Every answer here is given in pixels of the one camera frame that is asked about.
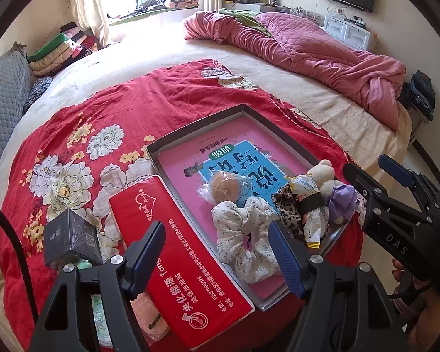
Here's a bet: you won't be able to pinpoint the white teddy bear purple bow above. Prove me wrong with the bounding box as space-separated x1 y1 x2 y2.
307 160 358 225

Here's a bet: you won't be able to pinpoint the white yellow sachet black band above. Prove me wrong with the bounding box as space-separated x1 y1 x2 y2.
288 175 329 250

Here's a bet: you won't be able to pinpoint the white floral scrunchie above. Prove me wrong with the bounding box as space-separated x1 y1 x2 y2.
211 196 280 284

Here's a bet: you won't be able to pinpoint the pink face mask packet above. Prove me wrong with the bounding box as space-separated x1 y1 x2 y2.
131 292 170 346

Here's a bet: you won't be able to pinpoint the large green tissue pack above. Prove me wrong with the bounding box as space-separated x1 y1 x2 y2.
74 258 115 350

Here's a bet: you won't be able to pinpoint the beige puff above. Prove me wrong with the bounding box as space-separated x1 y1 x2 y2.
197 171 253 205

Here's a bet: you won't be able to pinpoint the operator hand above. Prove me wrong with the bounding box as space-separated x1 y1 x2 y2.
390 259 426 324

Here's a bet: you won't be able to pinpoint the beige bed sheet mattress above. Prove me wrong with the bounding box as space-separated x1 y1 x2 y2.
0 10 414 352

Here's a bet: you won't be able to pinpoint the black square box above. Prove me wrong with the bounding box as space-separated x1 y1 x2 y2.
43 209 103 269

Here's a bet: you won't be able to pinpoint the red tissue box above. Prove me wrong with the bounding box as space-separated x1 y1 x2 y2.
109 176 254 351

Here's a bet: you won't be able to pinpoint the dark clothes on chair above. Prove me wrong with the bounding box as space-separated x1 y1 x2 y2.
397 70 436 122

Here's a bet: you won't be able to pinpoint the pink quilted duvet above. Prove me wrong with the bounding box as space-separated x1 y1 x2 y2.
184 11 406 130

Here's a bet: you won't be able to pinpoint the grey tray with pink book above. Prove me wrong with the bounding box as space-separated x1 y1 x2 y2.
146 103 350 312

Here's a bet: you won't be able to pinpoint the red floral bedspread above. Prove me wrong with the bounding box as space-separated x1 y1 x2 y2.
0 59 351 351

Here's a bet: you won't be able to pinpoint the white drawer cabinet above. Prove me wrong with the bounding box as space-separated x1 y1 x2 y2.
323 13 377 52

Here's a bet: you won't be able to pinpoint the green cloth on duvet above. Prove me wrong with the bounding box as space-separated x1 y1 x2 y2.
219 8 272 37

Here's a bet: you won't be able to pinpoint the grey quilted headboard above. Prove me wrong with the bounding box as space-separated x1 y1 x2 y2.
0 45 34 160

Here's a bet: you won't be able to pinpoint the stack of folded blankets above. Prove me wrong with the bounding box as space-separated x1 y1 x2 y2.
27 22 99 78

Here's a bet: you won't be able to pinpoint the clothes on window sill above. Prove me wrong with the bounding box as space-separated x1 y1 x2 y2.
131 0 199 15

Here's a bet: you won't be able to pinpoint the left cream curtain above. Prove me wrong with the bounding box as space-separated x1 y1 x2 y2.
70 0 109 47

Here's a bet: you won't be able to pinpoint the black cable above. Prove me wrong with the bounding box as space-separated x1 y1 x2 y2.
0 195 41 327

